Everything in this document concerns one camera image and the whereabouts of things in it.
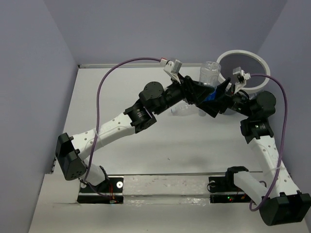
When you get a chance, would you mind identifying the white foam front panel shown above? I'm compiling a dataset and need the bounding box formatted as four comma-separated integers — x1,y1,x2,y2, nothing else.
122,175,210,197

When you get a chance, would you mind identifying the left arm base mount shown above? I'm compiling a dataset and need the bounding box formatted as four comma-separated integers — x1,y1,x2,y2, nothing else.
77,176,124,204

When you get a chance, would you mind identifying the blue label clear bottle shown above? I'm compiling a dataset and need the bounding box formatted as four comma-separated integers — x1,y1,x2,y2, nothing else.
199,61,221,101

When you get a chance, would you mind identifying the grey round bin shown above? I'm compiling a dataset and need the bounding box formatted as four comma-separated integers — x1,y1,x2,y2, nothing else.
216,50,270,104

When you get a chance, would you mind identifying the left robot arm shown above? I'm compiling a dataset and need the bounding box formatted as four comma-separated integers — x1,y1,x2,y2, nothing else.
55,76,215,192

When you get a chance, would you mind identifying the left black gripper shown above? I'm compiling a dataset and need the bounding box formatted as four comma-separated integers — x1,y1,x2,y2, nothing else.
153,73,214,116

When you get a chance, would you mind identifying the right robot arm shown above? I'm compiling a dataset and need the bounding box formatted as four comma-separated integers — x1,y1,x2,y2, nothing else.
209,79,311,226

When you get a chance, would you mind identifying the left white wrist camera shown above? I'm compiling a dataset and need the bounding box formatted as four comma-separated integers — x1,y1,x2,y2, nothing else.
160,58,182,83

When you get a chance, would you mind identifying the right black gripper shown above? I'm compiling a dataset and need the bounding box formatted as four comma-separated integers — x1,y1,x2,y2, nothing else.
199,77,255,118

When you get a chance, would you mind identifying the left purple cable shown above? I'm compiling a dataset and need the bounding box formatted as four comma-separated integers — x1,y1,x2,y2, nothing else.
82,57,166,197

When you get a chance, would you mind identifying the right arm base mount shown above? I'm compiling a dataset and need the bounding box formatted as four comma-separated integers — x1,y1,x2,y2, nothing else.
207,176,250,204

